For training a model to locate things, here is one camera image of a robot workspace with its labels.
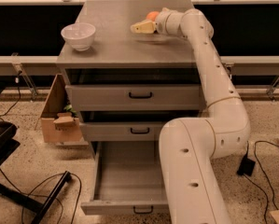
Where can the grey middle drawer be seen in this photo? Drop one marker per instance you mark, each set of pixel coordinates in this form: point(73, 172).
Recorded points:
point(121, 131)

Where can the cardboard box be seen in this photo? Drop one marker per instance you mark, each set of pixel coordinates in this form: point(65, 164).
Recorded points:
point(55, 128)

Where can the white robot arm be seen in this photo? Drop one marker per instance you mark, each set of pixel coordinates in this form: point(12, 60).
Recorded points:
point(188, 145)

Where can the white ceramic bowl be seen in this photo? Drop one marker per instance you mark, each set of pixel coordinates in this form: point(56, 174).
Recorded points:
point(79, 36)

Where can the black chair base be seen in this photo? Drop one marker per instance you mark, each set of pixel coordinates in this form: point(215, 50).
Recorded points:
point(35, 165)

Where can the black power adapter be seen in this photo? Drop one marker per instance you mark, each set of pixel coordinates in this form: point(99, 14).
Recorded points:
point(246, 166)

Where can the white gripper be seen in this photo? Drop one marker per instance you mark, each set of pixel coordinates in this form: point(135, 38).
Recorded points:
point(160, 22)

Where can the grey drawer cabinet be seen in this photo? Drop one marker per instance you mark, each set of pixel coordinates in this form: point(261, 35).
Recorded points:
point(120, 57)

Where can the orange fruit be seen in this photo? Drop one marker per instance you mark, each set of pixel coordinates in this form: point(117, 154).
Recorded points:
point(152, 15)

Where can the grey top drawer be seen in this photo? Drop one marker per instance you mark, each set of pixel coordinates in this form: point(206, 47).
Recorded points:
point(134, 97)

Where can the grey metal railing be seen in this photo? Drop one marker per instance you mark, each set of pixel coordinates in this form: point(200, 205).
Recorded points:
point(246, 35)

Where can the grey open bottom drawer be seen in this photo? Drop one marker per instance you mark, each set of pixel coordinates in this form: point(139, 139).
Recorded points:
point(127, 180)

